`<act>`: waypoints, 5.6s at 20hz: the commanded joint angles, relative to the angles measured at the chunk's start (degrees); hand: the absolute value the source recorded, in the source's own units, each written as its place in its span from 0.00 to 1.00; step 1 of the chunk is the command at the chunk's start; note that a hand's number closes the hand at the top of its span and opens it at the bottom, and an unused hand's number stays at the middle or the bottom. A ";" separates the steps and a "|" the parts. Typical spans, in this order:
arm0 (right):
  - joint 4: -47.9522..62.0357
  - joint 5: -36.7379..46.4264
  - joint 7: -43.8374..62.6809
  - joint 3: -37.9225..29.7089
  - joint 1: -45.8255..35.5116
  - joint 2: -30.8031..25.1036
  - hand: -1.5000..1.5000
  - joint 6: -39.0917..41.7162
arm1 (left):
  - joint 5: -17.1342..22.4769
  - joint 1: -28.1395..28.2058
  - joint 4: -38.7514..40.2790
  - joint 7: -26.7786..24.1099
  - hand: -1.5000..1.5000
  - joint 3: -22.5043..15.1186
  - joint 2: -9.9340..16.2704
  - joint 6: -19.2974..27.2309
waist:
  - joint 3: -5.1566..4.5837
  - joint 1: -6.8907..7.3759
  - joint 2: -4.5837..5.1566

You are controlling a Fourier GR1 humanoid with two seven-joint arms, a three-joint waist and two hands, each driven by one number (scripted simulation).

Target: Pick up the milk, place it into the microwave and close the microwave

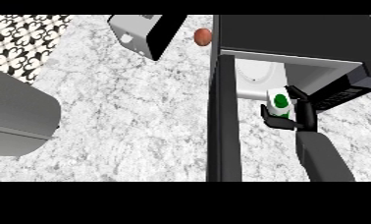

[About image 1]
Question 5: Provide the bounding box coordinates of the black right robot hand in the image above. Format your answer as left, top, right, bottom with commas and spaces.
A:
259, 84, 320, 133

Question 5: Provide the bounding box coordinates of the white green milk carton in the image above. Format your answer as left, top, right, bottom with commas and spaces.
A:
265, 86, 293, 120

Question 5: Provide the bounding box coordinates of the dark grey microwave door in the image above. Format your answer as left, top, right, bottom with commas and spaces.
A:
206, 54, 243, 183

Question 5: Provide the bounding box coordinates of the dark grey microwave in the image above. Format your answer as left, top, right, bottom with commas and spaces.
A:
211, 14, 371, 111

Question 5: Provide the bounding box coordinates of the brown egg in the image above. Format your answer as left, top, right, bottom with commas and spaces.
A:
193, 28, 214, 47

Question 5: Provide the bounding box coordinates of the grey black toaster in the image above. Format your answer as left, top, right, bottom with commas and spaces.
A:
106, 14, 189, 62

